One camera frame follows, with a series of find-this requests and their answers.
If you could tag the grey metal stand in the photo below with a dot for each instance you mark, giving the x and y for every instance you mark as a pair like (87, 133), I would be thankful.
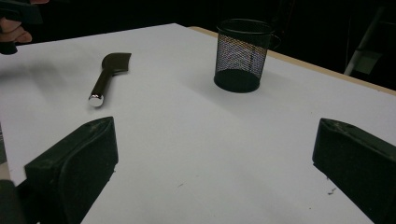
(364, 49)

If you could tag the black mesh pen holder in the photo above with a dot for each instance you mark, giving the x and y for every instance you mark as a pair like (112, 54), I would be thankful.
(238, 62)

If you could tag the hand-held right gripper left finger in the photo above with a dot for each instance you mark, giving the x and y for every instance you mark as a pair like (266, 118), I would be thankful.
(77, 168)

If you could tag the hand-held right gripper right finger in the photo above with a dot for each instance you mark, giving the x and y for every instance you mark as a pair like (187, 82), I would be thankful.
(358, 165)

